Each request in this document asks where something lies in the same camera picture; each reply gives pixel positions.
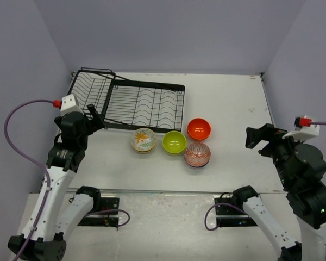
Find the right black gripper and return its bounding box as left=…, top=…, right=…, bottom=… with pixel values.
left=245, top=121, right=306, bottom=186

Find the white floral bowl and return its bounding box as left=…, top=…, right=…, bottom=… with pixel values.
left=130, top=128, right=157, bottom=147

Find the yellow teal patterned bowl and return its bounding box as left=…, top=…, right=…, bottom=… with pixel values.
left=133, top=142, right=156, bottom=153

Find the orange bowl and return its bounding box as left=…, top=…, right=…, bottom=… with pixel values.
left=187, top=132, right=210, bottom=141
left=186, top=118, right=211, bottom=133

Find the red patterned bowl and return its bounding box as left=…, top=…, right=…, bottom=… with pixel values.
left=184, top=142, right=211, bottom=165

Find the blue patterned bowl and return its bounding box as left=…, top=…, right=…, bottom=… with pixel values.
left=187, top=163, right=208, bottom=169

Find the green bowl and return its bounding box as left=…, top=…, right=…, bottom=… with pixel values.
left=164, top=147, right=185, bottom=156
left=162, top=130, right=187, bottom=148

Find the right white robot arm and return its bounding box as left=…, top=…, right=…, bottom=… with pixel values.
left=231, top=123, right=326, bottom=260

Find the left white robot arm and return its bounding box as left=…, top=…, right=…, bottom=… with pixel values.
left=8, top=101, right=105, bottom=260

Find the black wire dish rack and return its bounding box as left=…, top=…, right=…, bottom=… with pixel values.
left=68, top=68, right=185, bottom=133

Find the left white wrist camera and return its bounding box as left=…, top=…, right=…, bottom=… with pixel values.
left=52, top=94, right=83, bottom=116

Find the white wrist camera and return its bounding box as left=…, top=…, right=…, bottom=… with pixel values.
left=52, top=94, right=83, bottom=116
left=282, top=115, right=320, bottom=142

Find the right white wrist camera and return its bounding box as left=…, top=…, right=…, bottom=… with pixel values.
left=282, top=115, right=320, bottom=142

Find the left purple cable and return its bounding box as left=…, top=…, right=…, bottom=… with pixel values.
left=3, top=99, right=131, bottom=261

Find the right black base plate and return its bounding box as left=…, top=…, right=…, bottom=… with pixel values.
left=214, top=192, right=257, bottom=227

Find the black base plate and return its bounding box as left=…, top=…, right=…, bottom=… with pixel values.
left=76, top=197, right=120, bottom=227
left=214, top=192, right=257, bottom=227

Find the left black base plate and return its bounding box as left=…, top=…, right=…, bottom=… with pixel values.
left=76, top=197, right=120, bottom=227

